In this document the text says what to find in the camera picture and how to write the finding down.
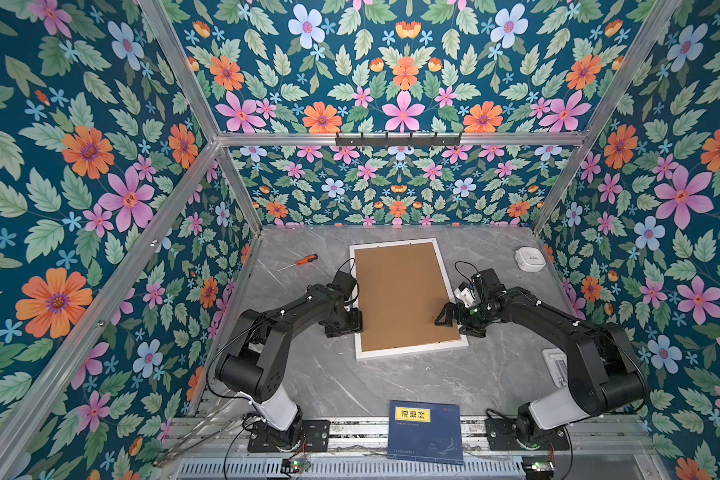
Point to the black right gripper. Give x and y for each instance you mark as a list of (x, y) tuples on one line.
[(459, 321)]

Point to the small circuit board right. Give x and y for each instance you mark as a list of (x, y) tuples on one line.
[(538, 470)]

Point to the white picture frame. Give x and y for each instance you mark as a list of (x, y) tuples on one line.
[(357, 300)]

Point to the brown frame backing board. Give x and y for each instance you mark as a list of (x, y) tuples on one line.
[(402, 294)]

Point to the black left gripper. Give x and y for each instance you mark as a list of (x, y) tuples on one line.
[(357, 324)]

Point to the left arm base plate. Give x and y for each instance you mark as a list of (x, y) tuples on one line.
[(309, 435)]

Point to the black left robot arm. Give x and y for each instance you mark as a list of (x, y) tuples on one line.
[(253, 363)]

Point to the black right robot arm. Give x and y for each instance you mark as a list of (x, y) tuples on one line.
[(603, 372)]

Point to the small circuit board left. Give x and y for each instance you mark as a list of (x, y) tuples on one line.
[(291, 467)]

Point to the white round device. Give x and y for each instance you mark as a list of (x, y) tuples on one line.
[(530, 259)]

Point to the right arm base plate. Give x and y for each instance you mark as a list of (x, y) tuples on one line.
[(508, 434)]

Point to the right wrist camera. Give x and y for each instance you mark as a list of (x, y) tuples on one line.
[(465, 294)]

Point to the small circuit board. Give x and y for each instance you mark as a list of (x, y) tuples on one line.
[(538, 470), (291, 467)]

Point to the orange handled screwdriver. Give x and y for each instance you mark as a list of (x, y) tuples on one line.
[(300, 262)]

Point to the blue booklet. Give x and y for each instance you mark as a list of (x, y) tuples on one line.
[(425, 432)]

